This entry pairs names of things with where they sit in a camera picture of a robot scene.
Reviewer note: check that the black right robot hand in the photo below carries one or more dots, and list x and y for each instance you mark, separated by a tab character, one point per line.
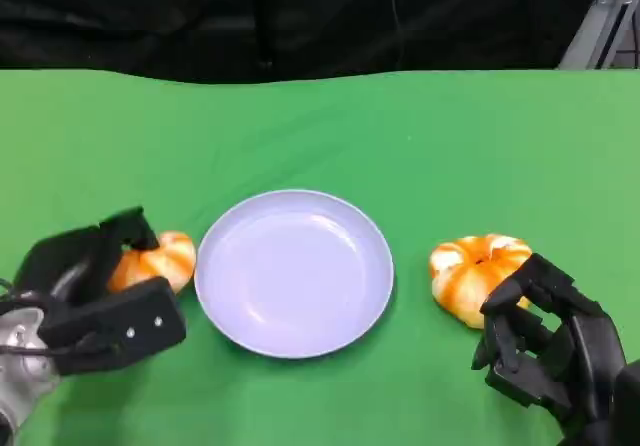
575	351

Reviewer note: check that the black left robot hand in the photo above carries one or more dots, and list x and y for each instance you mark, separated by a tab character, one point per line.
70	256

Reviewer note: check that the orange white toy bread roll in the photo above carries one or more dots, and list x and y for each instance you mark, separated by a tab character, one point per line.
467	281
160	261

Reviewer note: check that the lilac plate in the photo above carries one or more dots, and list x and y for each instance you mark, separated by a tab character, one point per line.
294	273

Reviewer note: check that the black backdrop curtain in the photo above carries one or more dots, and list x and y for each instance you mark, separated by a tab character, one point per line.
200	16

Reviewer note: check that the green table cloth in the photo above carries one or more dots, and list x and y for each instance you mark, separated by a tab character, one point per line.
320	136

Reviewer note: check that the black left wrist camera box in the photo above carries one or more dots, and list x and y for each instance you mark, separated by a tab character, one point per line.
120	331

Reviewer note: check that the grey metal frame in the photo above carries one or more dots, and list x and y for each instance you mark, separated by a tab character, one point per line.
610	21

